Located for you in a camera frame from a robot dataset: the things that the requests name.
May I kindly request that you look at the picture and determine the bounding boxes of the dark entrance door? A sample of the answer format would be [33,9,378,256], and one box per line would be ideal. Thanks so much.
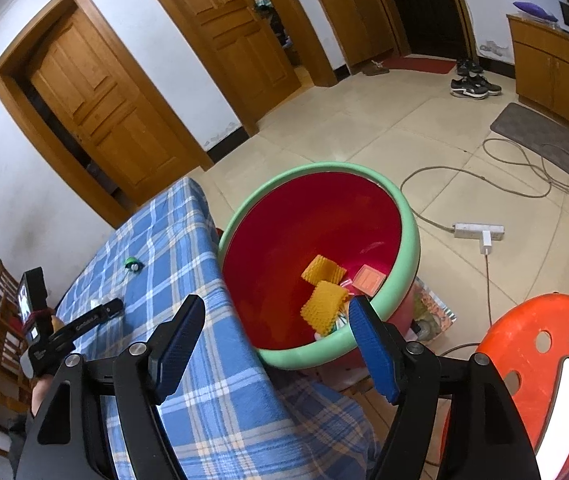
[385,0,465,56]

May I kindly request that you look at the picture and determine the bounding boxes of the thin charger cable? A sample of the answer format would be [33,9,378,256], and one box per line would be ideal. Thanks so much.
[483,254,494,331]

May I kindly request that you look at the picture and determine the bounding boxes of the wooden shoe cabinet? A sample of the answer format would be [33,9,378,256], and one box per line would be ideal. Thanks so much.
[315,0,398,77]

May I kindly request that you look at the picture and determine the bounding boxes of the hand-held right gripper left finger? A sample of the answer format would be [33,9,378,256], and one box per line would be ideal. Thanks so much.
[14,294,206,480]

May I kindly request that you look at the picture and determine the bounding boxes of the wooden door frame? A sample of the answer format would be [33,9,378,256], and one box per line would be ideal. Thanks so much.
[129,0,338,138]
[0,0,215,228]
[359,0,479,58]

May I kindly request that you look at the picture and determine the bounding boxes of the grey floor mat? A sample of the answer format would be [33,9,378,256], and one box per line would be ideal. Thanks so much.
[489,102,569,183]

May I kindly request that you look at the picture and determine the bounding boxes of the orange plastic stool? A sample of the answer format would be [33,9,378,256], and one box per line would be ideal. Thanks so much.
[439,292,569,480]

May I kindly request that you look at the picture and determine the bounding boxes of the colourful printed bag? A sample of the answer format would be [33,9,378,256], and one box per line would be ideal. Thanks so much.
[409,277,458,343]

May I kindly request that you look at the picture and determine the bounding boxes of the orange card packet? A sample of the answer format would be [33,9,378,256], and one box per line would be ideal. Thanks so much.
[352,264,385,295]

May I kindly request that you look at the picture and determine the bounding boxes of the red doormat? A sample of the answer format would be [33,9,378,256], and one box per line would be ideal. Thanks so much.
[379,56,458,75]

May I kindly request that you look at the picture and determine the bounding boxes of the purple ornament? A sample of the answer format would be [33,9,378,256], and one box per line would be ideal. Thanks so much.
[512,1,559,23]

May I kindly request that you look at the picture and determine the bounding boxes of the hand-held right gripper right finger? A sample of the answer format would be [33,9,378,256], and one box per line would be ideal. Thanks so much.
[349,295,540,480]

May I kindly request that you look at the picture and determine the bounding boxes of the grey power cable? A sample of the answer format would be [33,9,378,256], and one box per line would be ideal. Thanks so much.
[401,137,569,233]

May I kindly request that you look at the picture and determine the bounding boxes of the blue plaid tablecloth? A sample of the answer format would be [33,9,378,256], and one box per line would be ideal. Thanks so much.
[54,177,385,480]

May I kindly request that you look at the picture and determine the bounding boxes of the wooden sideboard cabinet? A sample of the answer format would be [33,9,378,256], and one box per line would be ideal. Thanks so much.
[507,12,569,133]

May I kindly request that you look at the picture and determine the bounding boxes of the yellow foam sponge pieces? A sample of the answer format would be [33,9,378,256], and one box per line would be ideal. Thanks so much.
[299,281,350,333]

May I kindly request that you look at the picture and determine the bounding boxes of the yellow foam fruit net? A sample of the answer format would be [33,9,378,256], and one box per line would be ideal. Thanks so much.
[301,255,346,286]

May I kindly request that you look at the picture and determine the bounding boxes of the red basin with green rim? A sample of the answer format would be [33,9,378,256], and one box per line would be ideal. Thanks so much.
[217,161,421,372]

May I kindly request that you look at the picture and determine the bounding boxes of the wooden panel door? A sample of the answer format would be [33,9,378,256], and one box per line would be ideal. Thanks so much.
[29,10,200,201]
[157,0,300,111]

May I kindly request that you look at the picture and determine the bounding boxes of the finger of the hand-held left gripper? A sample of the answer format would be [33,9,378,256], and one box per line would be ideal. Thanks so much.
[95,298,125,322]

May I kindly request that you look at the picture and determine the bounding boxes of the white power strip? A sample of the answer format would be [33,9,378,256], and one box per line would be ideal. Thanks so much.
[453,222,505,241]

